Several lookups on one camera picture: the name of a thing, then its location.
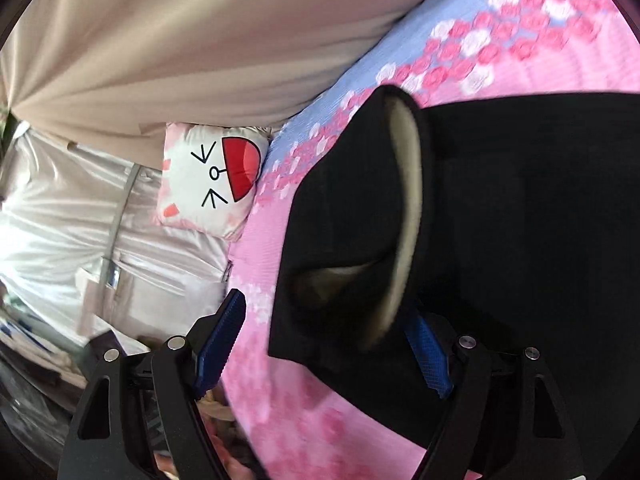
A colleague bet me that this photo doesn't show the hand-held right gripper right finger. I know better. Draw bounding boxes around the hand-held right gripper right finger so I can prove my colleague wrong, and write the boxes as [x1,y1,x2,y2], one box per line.
[404,309,586,480]

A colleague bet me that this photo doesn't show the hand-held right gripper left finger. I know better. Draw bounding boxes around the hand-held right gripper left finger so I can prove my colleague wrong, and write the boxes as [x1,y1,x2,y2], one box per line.
[57,289,247,480]

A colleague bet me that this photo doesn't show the black pants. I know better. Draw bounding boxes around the black pants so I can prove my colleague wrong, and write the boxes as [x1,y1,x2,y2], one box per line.
[267,85,640,480]

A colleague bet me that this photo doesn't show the pink rose bed sheet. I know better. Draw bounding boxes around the pink rose bed sheet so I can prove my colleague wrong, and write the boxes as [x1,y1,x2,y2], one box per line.
[220,0,632,480]

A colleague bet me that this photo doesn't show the white cat face pillow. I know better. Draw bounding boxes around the white cat face pillow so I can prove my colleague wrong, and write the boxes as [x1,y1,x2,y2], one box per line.
[157,122,272,242]

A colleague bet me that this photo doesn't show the white satin cloth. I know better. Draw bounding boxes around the white satin cloth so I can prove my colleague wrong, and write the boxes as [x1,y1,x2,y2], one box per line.
[0,119,237,358]

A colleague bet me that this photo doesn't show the clear plastic bag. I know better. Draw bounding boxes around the clear plastic bag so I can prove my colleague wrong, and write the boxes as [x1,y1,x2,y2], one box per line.
[0,345,88,463]

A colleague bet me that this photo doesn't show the beige curtain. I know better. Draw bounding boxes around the beige curtain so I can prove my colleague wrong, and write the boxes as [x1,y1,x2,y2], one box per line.
[0,0,507,171]

